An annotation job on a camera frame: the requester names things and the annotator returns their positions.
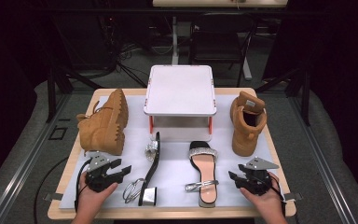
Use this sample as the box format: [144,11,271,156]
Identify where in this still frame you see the black sandal with silver straps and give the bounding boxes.
[185,140,220,209]
[122,131,161,207]

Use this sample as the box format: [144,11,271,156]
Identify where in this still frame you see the aluminium floor rail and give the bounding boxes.
[287,96,357,224]
[0,92,73,224]

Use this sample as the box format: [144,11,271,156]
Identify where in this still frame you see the person's left hand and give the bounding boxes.
[77,181,119,218]

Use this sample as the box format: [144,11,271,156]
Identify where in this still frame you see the black floor cable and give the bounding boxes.
[33,156,70,224]

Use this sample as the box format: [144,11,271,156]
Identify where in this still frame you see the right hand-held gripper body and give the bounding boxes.
[241,157,280,196]

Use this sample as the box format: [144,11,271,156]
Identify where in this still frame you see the bundle of floor cables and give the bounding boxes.
[103,15,152,89]

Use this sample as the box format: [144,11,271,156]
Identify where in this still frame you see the person's right hand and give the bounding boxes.
[240,173,285,218]

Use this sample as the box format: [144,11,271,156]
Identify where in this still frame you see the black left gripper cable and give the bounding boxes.
[74,158,93,213]

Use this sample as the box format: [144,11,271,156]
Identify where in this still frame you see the black chair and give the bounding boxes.
[188,12,259,88]

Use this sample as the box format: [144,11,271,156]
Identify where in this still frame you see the white two-tier shoe rack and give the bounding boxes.
[143,64,217,143]

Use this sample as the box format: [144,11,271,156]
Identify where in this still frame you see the black metal stand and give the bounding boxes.
[255,66,312,127]
[45,12,104,124]

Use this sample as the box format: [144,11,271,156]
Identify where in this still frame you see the grey table clamp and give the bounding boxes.
[283,192,304,202]
[43,192,64,202]

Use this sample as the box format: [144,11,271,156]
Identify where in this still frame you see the light desk with white legs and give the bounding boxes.
[152,0,288,81]

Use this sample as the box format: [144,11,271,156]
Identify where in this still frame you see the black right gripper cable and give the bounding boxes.
[271,176,287,217]

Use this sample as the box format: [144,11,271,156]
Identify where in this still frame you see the tan suede lace-up boot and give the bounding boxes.
[76,88,130,157]
[229,91,268,158]

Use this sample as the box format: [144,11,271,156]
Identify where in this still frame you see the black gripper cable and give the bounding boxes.
[74,158,93,213]
[271,176,287,217]

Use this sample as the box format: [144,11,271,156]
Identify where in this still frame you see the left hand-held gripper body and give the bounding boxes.
[84,151,119,193]

